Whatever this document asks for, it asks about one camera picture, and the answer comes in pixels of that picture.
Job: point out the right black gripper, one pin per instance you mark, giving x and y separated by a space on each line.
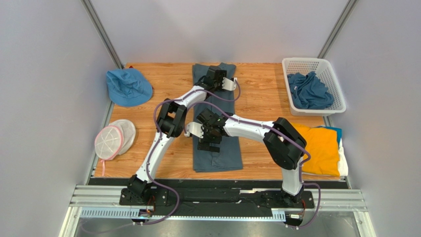
208 144

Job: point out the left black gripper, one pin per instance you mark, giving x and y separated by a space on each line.
220 89

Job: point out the grey-blue t shirt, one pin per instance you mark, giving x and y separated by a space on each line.
229 156
308 92

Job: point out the white plastic basket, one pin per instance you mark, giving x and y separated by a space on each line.
324 71

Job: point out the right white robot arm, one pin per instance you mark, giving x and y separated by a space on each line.
283 142

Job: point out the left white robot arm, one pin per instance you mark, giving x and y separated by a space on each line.
170 116

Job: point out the blue bucket hat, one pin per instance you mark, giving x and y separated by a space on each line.
128 87

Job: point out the white pink mesh laundry bag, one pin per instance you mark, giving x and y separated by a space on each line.
114 140

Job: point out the grey-blue t shirt in basket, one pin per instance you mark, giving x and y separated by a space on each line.
308 92

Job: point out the folded yellow t shirt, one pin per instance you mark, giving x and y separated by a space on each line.
323 145

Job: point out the folded teal t shirt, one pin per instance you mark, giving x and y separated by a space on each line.
338 132

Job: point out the folded white t shirt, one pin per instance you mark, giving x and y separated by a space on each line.
343 161

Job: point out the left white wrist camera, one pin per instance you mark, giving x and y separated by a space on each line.
229 84

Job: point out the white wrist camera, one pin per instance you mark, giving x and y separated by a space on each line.
194 129
229 84

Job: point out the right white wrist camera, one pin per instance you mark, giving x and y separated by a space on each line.
194 129

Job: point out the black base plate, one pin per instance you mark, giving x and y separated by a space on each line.
208 198

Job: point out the aluminium frame rail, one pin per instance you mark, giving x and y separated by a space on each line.
340 211

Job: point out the left aluminium corner post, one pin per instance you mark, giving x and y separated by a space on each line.
89 7

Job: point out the aluminium corner post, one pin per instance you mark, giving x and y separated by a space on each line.
341 21
89 7

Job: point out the right aluminium corner post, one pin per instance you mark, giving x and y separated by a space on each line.
341 21

